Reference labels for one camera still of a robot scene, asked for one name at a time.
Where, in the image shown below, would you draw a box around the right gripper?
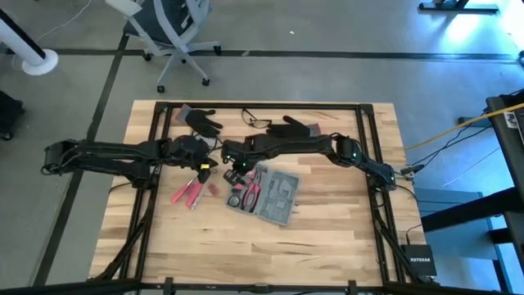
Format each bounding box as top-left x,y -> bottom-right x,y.
220,138 -> 263,186

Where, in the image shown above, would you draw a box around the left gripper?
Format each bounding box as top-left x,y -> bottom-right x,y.
169,134 -> 219,184

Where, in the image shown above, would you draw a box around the grey plastic tool case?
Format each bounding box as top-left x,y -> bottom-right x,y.
224,162 -> 301,228

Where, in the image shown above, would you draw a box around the black glove grey red cuff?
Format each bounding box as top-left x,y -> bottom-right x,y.
174,103 -> 224,139
265,115 -> 323,139

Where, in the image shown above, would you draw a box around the black safety glasses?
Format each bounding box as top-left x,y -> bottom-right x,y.
240,107 -> 273,130

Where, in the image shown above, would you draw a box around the grey mesh office chair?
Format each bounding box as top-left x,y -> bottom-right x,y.
105,0 -> 224,94

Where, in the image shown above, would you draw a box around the black wheeled base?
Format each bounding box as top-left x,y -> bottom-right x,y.
0,88 -> 26,142

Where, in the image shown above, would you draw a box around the white pole round base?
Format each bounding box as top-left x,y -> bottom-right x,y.
0,7 -> 61,77

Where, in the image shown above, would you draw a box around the black stand base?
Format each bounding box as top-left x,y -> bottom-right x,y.
418,0 -> 500,14

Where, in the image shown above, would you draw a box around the black table rig frame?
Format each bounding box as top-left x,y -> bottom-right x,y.
88,100 -> 441,295

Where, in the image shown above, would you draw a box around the black Netgear switch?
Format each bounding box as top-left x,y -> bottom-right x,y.
402,243 -> 438,277

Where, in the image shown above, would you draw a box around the white floor cable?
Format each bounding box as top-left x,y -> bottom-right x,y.
7,0 -> 92,73

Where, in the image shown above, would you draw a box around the black floor cable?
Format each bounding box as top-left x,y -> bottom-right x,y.
413,108 -> 503,188

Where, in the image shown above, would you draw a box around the yellow hanging cable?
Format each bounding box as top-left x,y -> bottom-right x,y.
404,102 -> 524,152

